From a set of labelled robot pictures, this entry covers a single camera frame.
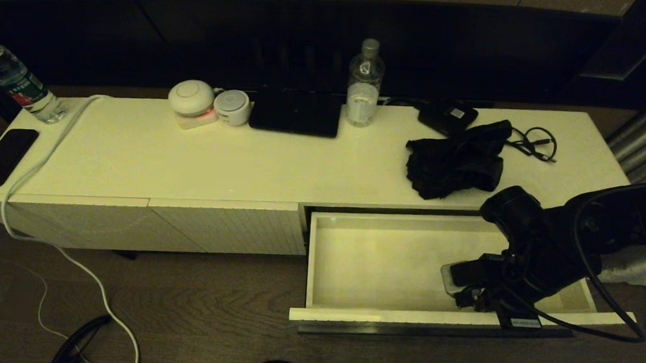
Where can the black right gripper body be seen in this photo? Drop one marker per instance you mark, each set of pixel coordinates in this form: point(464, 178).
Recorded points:
point(515, 302)

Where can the white ribbed drawer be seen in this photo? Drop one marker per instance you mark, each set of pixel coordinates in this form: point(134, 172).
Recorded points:
point(379, 262)

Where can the black cloth garment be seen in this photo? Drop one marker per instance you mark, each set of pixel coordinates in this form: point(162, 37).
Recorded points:
point(451, 160)

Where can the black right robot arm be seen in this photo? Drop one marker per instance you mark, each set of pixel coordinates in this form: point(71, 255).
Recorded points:
point(619, 219)

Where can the white low cabinet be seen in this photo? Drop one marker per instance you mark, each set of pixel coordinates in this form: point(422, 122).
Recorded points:
point(246, 161)

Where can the small black box with label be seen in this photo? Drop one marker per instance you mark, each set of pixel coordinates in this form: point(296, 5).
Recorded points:
point(445, 117)

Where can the clear water bottle grey cap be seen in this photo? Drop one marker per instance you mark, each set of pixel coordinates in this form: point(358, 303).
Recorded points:
point(363, 95)

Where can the black flat rectangular device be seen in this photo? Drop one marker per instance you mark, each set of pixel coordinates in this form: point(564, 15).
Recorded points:
point(296, 116)

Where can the white ribbed cabinet door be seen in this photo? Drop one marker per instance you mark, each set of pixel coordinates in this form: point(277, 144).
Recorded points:
point(232, 226)

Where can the small white round speaker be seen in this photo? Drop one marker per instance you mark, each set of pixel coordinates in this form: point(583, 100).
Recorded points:
point(231, 108)

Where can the white base with pink light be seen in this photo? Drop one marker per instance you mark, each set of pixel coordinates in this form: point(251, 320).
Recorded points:
point(195, 122)

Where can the large white dome device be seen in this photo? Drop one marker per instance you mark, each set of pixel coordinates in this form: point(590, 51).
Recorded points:
point(191, 97)

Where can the black smartphone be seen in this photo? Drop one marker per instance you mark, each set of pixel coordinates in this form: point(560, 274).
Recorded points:
point(4, 156)

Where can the water bottle with green-red label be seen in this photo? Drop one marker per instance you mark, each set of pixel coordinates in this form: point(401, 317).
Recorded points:
point(13, 79)

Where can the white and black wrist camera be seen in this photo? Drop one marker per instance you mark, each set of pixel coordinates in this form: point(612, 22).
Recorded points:
point(462, 274)

